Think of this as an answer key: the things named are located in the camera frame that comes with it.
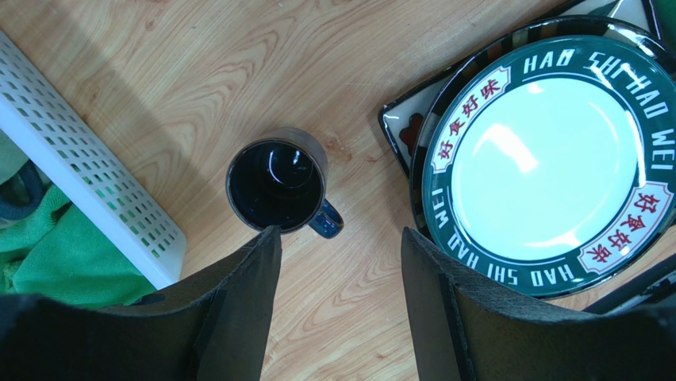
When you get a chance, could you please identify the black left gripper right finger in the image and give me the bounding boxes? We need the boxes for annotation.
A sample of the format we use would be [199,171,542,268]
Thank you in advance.
[401,228,675,380]

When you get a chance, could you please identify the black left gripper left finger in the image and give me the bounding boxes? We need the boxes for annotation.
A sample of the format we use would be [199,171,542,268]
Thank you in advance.
[1,226,282,380]

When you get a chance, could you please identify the dark blue ceramic mug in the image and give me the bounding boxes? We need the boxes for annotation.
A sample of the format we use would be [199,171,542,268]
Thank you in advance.
[225,127,344,239]

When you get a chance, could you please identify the round green rimmed plate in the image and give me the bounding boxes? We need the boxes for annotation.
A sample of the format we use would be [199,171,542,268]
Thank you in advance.
[421,34,676,299]

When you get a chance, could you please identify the square floral ceramic plate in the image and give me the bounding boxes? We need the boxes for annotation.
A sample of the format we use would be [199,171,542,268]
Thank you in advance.
[378,1,663,177]

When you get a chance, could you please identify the bright green cloth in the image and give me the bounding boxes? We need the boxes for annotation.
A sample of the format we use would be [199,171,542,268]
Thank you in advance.
[1,186,156,309]

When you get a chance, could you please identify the white plastic basket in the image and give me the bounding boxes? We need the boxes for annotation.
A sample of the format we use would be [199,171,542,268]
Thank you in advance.
[1,34,186,290]

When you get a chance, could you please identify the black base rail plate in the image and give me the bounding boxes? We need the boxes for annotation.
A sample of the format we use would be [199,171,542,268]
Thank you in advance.
[583,254,675,314]

